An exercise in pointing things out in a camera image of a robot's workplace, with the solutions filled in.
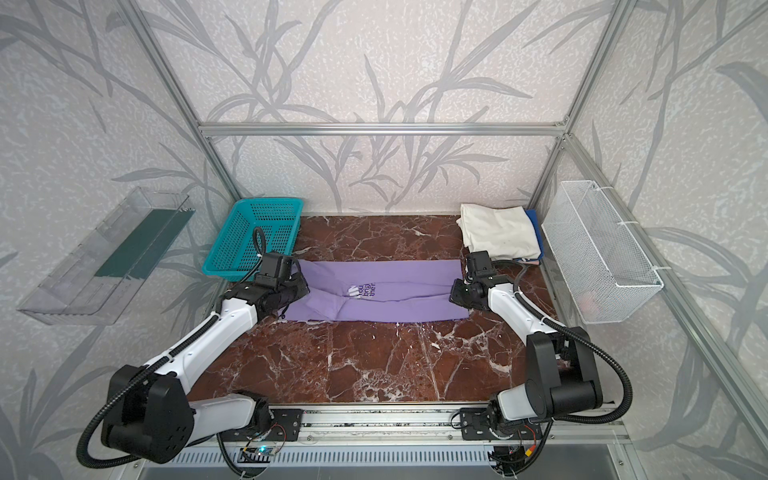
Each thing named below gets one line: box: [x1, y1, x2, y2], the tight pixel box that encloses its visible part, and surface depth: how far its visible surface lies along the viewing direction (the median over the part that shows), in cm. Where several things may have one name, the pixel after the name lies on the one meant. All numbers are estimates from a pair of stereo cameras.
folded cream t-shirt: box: [456, 204, 541, 261], surface depth 106 cm
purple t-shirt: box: [278, 259, 470, 323], surface depth 96 cm
